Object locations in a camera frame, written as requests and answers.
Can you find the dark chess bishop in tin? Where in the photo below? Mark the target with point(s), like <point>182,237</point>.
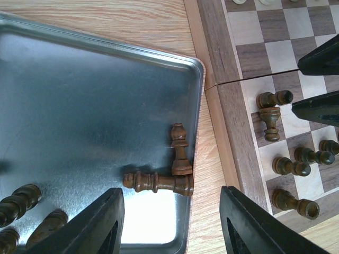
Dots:
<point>181,164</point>

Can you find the metal tin tray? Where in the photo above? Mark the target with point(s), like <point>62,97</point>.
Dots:
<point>79,111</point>

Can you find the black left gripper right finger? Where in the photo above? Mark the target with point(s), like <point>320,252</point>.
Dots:
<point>247,228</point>

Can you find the wooden chess board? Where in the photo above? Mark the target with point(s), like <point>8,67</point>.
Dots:
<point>250,49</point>

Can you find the dark chess piece in tin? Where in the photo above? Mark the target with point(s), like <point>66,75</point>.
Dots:
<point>22,200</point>
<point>183,185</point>
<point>52,223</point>
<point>9,240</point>

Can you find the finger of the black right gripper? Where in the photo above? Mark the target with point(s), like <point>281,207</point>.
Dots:
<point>323,61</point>
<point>320,109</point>

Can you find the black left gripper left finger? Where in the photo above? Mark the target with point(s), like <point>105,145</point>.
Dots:
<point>96,229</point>

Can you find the dark chess pawn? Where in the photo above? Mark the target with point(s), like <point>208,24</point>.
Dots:
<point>270,116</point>
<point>309,156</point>
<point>269,99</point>
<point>284,166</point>
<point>284,200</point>
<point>329,146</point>

